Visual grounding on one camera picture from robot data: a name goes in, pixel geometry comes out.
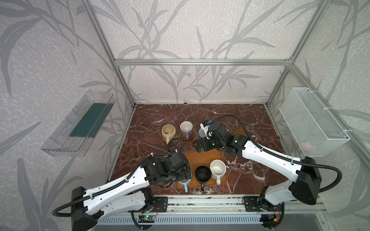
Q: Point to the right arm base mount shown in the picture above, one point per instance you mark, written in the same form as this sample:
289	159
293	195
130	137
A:
257	204

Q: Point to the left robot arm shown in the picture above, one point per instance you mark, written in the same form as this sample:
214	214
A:
126	194

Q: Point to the white wire mesh basket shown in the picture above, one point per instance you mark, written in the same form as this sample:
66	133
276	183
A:
313	126

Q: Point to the black ceramic mug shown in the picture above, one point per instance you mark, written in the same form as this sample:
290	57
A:
203	175

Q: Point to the brown wooden saucer coaster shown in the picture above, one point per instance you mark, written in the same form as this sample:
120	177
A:
186	136

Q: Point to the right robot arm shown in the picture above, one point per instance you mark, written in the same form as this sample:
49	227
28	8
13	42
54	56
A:
303	175

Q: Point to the light blue mug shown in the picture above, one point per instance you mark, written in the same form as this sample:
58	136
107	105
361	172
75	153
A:
185	184

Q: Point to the beige ceramic mug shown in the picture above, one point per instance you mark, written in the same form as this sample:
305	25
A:
168	128

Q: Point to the aluminium front rail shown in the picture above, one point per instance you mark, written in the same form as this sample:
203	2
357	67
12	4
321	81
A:
193	204

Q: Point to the purple ceramic mug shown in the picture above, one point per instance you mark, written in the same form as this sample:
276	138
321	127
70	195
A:
186	126

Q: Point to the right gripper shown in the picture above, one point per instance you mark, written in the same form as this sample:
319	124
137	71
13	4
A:
202	143

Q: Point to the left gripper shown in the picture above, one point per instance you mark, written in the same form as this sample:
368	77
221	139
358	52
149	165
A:
184	172

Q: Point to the white speckled mug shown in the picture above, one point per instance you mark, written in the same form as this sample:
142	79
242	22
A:
218	170

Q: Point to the woven straw coaster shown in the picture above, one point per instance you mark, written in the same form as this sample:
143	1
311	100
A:
169	136

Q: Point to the clear plastic wall bin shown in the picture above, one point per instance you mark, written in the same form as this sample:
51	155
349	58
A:
76	133

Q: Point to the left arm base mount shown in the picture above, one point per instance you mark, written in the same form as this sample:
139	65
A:
156	204

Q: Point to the grey woven coaster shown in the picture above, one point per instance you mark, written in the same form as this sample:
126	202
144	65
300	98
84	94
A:
201	133

